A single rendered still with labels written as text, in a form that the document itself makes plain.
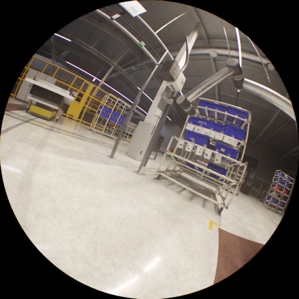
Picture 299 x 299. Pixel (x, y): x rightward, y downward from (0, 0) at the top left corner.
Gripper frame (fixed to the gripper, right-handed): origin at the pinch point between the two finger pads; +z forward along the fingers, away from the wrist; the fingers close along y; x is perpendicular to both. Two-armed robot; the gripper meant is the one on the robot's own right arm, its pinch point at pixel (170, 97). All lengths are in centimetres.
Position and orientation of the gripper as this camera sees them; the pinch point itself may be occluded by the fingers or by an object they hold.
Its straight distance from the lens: 142.5
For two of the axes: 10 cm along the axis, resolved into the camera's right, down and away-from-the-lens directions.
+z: -7.2, -3.4, 6.0
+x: -3.9, 9.2, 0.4
